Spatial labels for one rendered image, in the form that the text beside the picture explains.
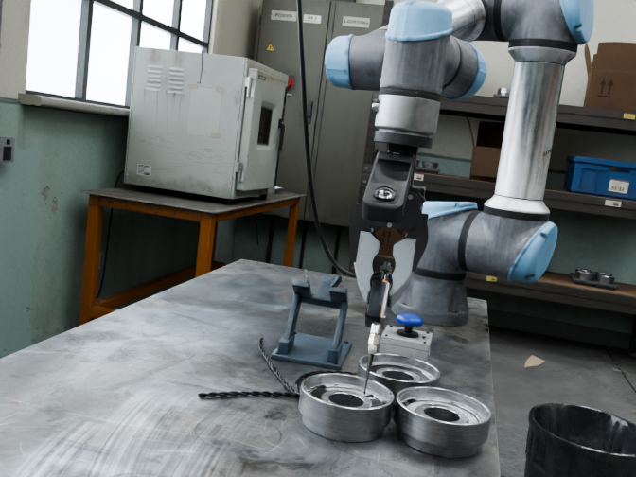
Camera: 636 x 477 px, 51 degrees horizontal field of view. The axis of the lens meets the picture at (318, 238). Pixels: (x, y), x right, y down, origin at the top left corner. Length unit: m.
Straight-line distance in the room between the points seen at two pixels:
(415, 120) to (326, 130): 3.84
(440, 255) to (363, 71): 0.45
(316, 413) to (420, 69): 0.40
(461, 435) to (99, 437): 0.36
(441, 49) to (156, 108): 2.42
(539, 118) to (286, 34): 3.66
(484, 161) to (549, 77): 3.01
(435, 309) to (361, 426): 0.58
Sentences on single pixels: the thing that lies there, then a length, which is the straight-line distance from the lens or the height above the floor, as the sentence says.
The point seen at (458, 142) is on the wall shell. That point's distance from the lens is 4.78.
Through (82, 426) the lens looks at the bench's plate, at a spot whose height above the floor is 0.80.
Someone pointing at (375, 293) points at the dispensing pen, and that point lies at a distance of 0.82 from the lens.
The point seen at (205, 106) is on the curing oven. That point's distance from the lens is 3.06.
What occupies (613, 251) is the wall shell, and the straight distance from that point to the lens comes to 4.89.
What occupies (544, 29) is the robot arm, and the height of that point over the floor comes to 1.34.
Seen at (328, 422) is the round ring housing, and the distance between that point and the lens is 0.73.
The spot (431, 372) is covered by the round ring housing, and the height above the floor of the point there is 0.83.
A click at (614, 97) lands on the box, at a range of 4.35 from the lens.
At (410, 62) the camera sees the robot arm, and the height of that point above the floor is 1.21.
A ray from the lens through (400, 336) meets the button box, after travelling 1.00.
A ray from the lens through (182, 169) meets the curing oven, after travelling 3.10.
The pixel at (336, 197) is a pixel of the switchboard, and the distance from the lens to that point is 4.63.
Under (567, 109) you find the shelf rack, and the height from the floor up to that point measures 1.48.
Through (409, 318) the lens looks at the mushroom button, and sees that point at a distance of 1.00.
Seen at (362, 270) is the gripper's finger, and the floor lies 0.96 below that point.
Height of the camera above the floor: 1.11
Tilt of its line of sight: 8 degrees down
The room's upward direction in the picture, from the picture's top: 7 degrees clockwise
